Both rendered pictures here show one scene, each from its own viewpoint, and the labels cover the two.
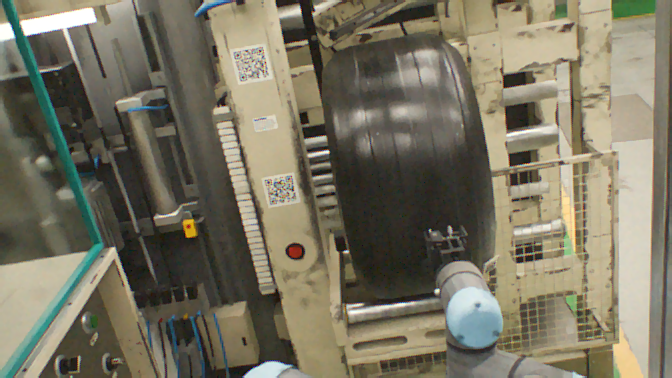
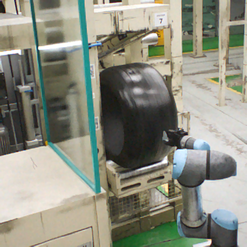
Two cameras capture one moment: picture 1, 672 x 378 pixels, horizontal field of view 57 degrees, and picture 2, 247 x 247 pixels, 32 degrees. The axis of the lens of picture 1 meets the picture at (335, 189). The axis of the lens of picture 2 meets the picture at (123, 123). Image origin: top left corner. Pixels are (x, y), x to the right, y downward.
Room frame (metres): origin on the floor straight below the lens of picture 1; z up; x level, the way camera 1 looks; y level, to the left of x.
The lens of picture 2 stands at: (-0.69, 1.06, 2.00)
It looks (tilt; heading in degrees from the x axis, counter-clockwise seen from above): 20 degrees down; 330
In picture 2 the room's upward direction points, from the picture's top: 4 degrees counter-clockwise
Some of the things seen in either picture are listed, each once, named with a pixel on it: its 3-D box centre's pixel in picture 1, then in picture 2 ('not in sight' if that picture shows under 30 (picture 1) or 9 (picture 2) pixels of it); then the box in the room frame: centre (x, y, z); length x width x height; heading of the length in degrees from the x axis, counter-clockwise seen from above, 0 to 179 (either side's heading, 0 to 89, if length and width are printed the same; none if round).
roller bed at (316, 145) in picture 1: (314, 179); not in sight; (1.76, 0.06, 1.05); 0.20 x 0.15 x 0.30; 86
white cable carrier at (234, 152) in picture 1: (249, 202); not in sight; (1.34, 0.20, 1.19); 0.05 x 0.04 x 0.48; 176
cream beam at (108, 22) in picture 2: not in sight; (118, 20); (1.66, -0.28, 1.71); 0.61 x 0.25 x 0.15; 86
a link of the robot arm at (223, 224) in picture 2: not in sight; (223, 226); (0.54, -0.12, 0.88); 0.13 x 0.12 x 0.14; 46
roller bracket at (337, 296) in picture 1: (338, 284); (103, 168); (1.38, 0.04, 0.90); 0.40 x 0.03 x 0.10; 176
